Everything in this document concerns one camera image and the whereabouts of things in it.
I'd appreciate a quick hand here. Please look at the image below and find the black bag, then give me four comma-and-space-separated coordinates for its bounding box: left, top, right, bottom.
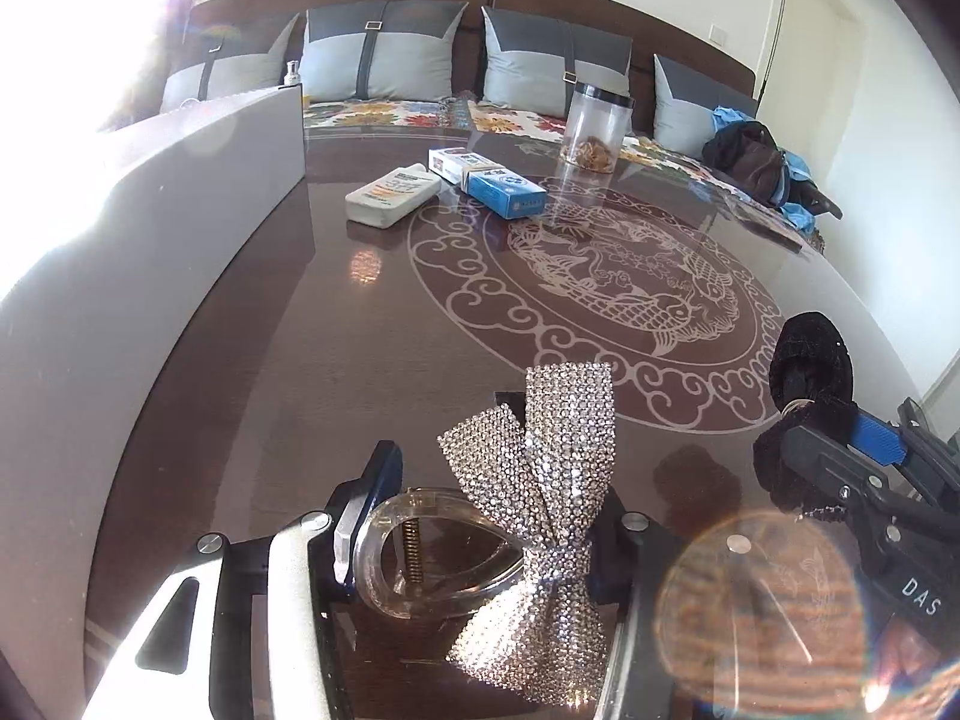
701, 120, 842, 220

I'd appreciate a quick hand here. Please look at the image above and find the dark bag with blue cloth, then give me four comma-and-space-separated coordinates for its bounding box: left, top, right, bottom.
709, 105, 830, 237

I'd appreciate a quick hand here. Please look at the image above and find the patterned brown desktop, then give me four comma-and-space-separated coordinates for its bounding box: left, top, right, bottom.
82, 124, 960, 720

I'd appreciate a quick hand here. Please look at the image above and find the blue cardboard box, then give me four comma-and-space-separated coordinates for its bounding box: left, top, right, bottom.
459, 169, 548, 220

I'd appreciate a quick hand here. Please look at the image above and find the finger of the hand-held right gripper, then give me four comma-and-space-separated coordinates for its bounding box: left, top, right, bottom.
780, 424, 940, 565
855, 397, 960, 502

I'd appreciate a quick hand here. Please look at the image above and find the white door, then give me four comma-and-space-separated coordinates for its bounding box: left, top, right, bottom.
757, 0, 867, 192

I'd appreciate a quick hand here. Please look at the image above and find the white flat bottle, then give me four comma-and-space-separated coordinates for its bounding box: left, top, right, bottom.
345, 163, 442, 227

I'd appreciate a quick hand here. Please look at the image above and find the large black velvet scrunchie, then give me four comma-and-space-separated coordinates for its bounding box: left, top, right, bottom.
752, 310, 860, 515

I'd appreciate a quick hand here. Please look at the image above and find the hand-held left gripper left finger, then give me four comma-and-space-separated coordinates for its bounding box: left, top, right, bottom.
82, 442, 406, 720

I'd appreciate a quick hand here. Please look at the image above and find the rhinestone bow hair clip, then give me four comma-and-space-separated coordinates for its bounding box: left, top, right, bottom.
352, 361, 620, 707

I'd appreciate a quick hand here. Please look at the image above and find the thin curved lamp pole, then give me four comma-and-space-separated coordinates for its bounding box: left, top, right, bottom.
756, 11, 778, 100

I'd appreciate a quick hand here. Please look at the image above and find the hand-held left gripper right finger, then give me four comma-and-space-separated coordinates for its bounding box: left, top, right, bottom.
585, 484, 860, 720

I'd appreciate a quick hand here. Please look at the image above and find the white cardboard box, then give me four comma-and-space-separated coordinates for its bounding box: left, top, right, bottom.
427, 148, 500, 185

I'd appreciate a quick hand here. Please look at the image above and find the clear jar with black lid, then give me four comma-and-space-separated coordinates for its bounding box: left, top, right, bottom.
559, 82, 637, 175

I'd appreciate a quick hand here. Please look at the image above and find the grey blue strapped cushion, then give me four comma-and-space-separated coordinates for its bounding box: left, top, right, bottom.
300, 0, 470, 102
161, 13, 301, 113
652, 54, 758, 158
480, 6, 635, 117

